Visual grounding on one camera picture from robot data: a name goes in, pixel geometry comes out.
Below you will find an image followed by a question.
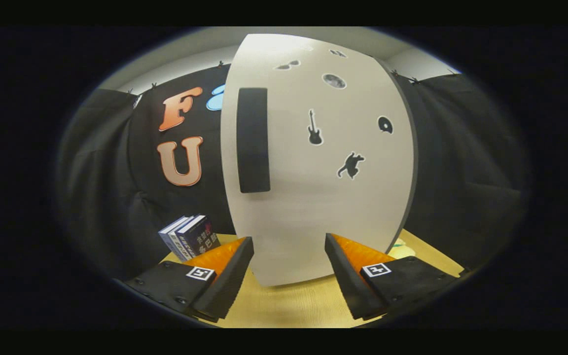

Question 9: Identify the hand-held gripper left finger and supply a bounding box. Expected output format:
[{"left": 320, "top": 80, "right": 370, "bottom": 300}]
[{"left": 125, "top": 236, "right": 255, "bottom": 323}]

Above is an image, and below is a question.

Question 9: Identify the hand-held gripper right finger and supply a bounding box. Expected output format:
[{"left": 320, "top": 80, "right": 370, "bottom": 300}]
[{"left": 324, "top": 233, "right": 469, "bottom": 321}]

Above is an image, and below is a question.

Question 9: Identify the black door handle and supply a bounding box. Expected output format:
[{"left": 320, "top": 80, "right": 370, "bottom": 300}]
[{"left": 236, "top": 87, "right": 271, "bottom": 194}]

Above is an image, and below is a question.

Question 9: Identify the yellow plush toy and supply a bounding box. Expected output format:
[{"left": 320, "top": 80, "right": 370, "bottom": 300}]
[{"left": 390, "top": 238, "right": 417, "bottom": 260}]

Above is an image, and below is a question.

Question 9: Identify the light blue book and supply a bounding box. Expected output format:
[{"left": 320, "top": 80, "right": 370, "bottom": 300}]
[{"left": 158, "top": 215, "right": 188, "bottom": 261}]

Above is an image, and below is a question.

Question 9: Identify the black backdrop cloth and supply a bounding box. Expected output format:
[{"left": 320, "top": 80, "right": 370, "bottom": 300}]
[{"left": 55, "top": 64, "right": 529, "bottom": 279}]

